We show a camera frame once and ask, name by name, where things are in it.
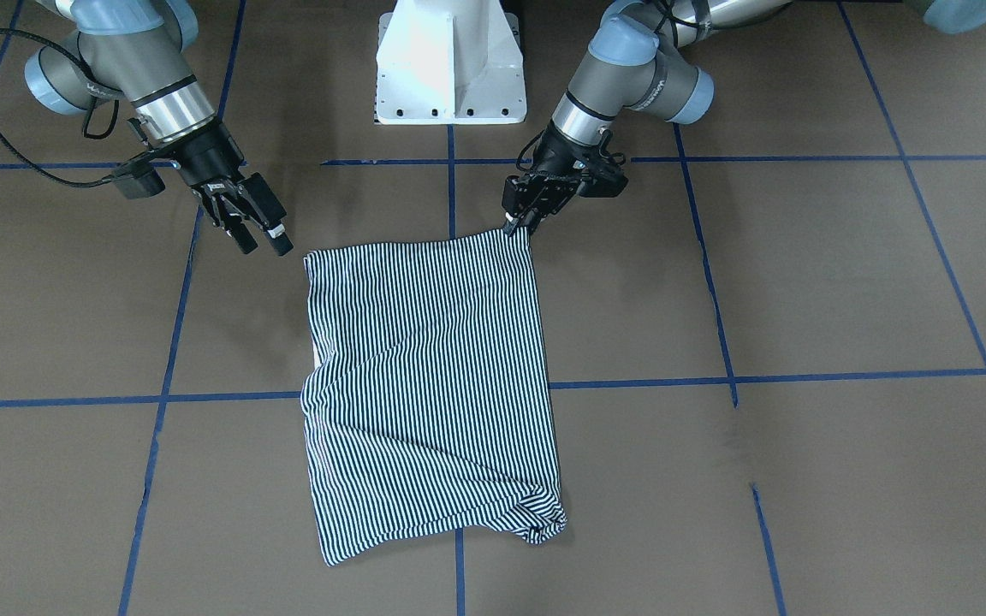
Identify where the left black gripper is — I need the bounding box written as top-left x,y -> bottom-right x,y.
502,161 -> 582,237

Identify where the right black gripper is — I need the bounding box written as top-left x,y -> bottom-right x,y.
173,128 -> 293,257

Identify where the blue white striped polo shirt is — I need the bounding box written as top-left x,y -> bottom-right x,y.
300,229 -> 567,566

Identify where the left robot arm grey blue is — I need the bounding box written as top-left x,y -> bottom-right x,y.
502,1 -> 791,235

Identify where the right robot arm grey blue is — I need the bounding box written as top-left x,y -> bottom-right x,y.
24,1 -> 291,256

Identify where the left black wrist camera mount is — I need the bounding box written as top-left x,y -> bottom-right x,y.
576,130 -> 627,198

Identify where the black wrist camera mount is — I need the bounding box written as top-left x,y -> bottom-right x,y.
112,118 -> 175,199
576,130 -> 627,198

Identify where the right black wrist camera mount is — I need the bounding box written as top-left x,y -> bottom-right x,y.
112,118 -> 175,199

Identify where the white camera post with base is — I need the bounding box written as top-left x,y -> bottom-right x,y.
373,1 -> 528,126

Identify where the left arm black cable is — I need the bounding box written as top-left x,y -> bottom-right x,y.
647,0 -> 716,35

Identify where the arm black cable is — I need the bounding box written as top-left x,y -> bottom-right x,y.
647,0 -> 716,35
0,27 -> 126,189

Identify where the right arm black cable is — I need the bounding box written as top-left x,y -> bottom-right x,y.
0,27 -> 126,189

